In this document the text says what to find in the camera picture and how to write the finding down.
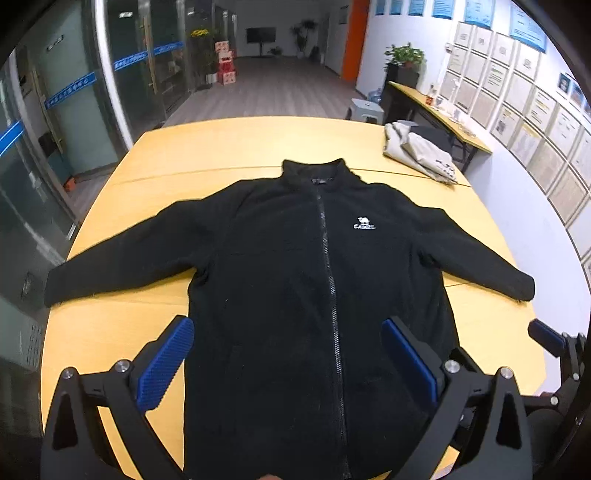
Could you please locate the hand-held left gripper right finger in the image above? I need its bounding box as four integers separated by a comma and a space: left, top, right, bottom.
381, 316, 548, 480

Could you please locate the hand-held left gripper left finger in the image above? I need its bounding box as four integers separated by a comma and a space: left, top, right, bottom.
41, 316, 195, 480

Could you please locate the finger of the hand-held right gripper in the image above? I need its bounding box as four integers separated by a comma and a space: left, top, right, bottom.
527, 318, 586, 393

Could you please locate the black fleece zip jacket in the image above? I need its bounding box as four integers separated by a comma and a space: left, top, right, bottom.
44, 158, 536, 480

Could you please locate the beige crumpled garment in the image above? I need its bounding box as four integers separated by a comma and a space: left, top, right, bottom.
383, 121, 459, 185

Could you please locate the grey plastic stool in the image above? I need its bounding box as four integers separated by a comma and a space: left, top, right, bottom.
347, 98, 385, 124

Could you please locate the long wooden side table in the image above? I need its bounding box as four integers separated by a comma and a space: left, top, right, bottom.
389, 81, 494, 171

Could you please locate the glass partition with blue stripe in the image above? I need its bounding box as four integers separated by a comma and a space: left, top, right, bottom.
0, 0, 222, 370

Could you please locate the black plant stand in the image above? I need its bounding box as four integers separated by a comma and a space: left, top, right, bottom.
381, 62, 421, 125

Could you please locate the green potted plant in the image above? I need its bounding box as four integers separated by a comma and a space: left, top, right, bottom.
385, 43, 426, 70

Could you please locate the yellow flower plant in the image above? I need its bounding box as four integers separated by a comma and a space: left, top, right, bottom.
190, 28, 216, 86

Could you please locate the tall leafy indoor plant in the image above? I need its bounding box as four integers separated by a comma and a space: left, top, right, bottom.
290, 18, 320, 59

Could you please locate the black television on stand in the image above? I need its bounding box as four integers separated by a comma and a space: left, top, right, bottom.
246, 27, 277, 56

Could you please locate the wall of framed certificates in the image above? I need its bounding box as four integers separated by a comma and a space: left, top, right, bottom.
438, 21, 591, 278

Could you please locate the row of blue wall posters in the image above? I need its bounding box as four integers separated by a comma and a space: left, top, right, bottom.
374, 0, 550, 52

